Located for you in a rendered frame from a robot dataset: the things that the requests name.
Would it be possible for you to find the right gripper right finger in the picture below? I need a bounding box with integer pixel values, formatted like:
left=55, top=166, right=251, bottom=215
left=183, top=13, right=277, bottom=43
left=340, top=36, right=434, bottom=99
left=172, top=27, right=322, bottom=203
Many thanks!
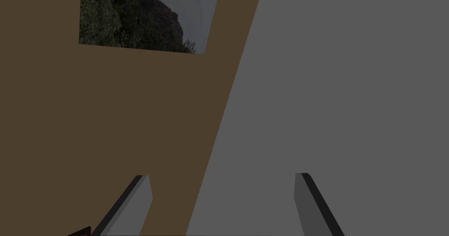
left=293, top=172, right=346, bottom=236

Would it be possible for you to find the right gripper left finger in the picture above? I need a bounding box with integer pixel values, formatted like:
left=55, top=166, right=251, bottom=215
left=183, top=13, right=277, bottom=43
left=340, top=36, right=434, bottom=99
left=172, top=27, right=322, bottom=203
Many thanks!
left=91, top=174, right=153, bottom=236

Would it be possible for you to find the landscape picture on wall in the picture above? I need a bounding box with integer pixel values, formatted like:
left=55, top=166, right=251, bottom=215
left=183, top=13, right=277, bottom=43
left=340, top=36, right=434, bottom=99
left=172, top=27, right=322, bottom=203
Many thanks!
left=78, top=0, right=222, bottom=55

